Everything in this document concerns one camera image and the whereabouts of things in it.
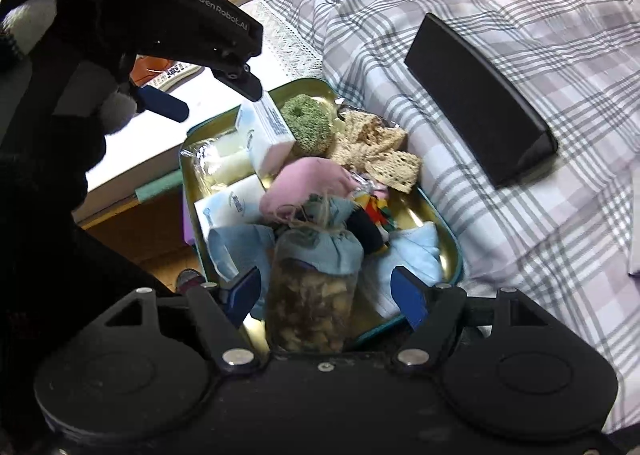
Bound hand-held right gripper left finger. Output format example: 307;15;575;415
102;266;266;368

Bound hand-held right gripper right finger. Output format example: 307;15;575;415
390;266;548;367

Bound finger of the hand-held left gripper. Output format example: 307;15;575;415
215;58;263;102
131;85;190;123

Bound grey blue face mask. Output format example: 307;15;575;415
206;224;277;286

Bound light blue face mask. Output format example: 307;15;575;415
360;226;444;322

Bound small white tissue carton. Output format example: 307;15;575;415
234;95;297;181

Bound potpourri sachet blue cloth top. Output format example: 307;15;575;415
264;195;364;355

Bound colourful cloth doll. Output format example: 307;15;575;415
346;190;396;255

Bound clear bag white contents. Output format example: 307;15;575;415
181;136;253;198

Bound gold tin tray teal rim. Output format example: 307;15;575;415
177;78;463;341

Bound green knitted ring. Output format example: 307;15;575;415
279;94;335;157

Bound white tissue pack blue print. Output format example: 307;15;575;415
194;174;267;242

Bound pink cloth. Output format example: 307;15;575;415
259;158;355;227

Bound beige lace cloth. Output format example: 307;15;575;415
330;110;423;193

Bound white remote control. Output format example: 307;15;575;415
150;62;203;90

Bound brown leather organizer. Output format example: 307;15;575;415
131;55;173;86

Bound dark red slipper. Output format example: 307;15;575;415
176;269;207;295

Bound white lace cloth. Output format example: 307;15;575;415
240;0;326;86

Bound green foam edge guard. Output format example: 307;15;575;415
135;170;185;203

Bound black wedge speaker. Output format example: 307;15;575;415
404;12;560;190

